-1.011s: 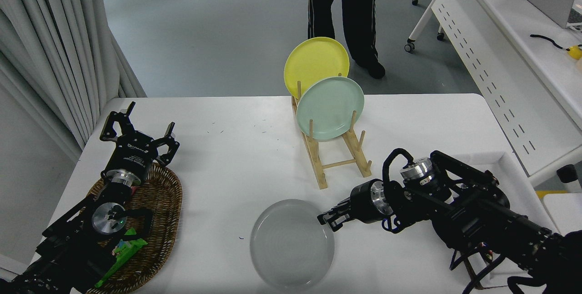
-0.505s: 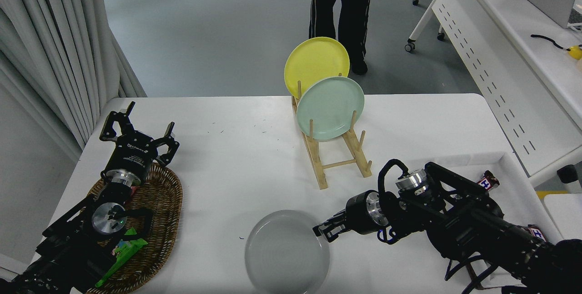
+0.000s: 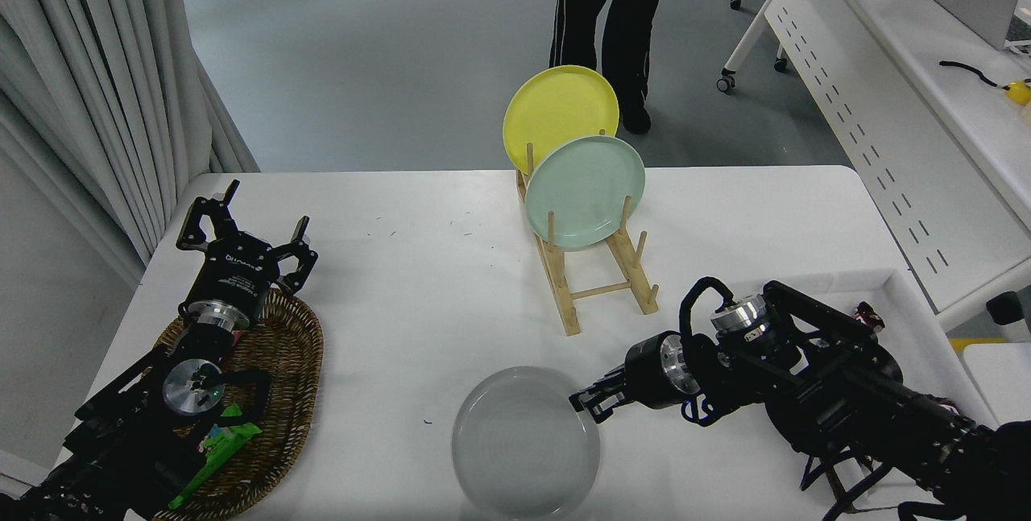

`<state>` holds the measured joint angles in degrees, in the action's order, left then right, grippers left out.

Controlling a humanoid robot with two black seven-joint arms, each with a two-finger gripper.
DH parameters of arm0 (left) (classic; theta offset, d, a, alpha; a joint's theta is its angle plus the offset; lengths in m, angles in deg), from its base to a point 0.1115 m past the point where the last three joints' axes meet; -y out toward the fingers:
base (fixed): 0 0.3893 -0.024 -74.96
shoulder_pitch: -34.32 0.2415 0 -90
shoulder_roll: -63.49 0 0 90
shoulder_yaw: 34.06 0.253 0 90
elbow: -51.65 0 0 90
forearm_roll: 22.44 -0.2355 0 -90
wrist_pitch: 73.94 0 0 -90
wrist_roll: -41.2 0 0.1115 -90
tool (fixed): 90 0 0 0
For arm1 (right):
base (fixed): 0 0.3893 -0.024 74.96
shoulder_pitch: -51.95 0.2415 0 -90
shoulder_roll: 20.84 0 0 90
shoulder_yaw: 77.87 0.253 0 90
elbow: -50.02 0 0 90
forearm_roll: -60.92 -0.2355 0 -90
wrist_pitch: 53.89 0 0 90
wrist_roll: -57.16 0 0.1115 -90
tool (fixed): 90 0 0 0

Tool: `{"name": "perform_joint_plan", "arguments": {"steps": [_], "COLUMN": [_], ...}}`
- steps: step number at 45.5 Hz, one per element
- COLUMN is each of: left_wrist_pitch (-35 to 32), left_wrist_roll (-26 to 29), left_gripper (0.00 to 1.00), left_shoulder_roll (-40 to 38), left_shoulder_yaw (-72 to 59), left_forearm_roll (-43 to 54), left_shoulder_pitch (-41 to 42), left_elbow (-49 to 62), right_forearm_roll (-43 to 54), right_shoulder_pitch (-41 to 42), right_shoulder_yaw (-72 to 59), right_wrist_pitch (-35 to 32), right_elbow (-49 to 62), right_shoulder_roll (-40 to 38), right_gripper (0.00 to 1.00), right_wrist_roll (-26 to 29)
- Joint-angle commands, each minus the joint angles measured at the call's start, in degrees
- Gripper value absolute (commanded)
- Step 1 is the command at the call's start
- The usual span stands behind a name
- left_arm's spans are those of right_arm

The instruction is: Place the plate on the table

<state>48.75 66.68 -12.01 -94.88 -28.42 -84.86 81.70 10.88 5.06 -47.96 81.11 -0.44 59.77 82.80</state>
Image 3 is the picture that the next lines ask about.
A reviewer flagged green snack packet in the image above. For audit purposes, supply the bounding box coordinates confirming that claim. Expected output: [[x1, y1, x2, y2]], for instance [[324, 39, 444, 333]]
[[168, 404, 263, 511]]

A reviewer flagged mint green plate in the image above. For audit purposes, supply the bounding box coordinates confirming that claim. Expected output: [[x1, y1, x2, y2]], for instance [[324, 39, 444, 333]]
[[524, 134, 647, 250]]

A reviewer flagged white foam tray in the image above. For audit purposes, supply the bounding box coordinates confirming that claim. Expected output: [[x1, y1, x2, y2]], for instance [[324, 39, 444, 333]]
[[805, 267, 1000, 515]]

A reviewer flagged grey plate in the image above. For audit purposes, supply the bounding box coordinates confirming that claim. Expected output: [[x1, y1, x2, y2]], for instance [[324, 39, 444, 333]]
[[451, 366, 601, 520]]

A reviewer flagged small white side table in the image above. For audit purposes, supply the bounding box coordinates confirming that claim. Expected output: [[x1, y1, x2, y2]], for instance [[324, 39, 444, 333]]
[[963, 342, 1031, 425]]

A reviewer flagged thick black cable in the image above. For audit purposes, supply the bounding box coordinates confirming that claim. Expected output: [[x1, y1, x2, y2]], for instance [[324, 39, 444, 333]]
[[940, 60, 1008, 91]]

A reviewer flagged brown wicker basket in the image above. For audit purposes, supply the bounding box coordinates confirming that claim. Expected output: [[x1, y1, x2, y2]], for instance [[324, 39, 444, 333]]
[[151, 287, 325, 520]]

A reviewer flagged grey curtain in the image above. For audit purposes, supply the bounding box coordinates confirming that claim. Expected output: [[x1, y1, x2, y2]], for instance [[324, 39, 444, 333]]
[[0, 0, 260, 288]]

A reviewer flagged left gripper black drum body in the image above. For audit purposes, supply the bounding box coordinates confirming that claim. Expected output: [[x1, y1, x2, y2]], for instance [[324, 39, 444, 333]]
[[187, 233, 281, 320]]

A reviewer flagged yellow plate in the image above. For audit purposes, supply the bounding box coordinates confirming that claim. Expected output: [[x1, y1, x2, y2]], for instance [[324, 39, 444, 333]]
[[502, 64, 619, 177]]

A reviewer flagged black cylinder object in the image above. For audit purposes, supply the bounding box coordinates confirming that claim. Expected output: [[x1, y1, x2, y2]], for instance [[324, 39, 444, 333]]
[[987, 292, 1031, 342]]

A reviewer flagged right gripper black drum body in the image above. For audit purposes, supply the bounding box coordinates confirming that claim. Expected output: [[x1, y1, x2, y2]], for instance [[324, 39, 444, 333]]
[[624, 332, 673, 409]]

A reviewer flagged wooden plate rack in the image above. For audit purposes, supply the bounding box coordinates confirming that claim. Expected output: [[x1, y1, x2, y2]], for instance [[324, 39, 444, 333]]
[[515, 143, 661, 337]]

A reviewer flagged white wheeled desk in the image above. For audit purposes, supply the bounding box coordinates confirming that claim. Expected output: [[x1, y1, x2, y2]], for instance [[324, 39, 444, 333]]
[[717, 0, 1031, 333]]

